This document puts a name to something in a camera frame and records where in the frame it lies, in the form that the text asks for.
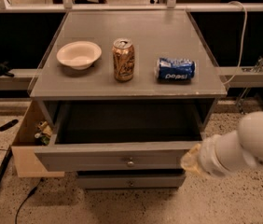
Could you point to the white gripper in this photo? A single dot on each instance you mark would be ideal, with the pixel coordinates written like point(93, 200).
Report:
point(208, 159)

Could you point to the grey top drawer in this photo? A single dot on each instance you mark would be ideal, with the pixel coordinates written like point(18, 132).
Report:
point(105, 136)

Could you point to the grey drawer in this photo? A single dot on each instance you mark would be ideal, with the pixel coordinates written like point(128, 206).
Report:
point(130, 181)
point(105, 136)

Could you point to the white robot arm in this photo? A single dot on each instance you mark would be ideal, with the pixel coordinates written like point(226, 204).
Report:
point(250, 135)

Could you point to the grey drawer cabinet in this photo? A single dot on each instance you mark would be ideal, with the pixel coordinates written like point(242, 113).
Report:
point(126, 93)

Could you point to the grey bottom drawer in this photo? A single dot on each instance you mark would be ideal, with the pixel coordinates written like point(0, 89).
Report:
point(130, 181)

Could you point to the blue pepsi can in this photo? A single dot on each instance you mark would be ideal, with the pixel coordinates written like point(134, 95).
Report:
point(174, 69)

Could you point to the gold soda can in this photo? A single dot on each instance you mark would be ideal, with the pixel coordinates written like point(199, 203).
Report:
point(124, 59)

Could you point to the crumpled items in box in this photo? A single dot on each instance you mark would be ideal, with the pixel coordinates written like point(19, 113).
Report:
point(43, 133)

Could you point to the white paper bowl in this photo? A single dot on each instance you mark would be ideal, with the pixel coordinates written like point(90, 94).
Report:
point(79, 55)

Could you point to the cardboard box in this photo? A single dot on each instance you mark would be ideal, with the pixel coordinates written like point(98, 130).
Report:
point(24, 145)

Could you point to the black marker on floor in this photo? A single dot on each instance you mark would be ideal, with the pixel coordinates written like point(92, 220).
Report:
point(8, 125)

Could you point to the metal railing frame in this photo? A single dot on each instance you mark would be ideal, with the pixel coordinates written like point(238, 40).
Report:
point(69, 5)

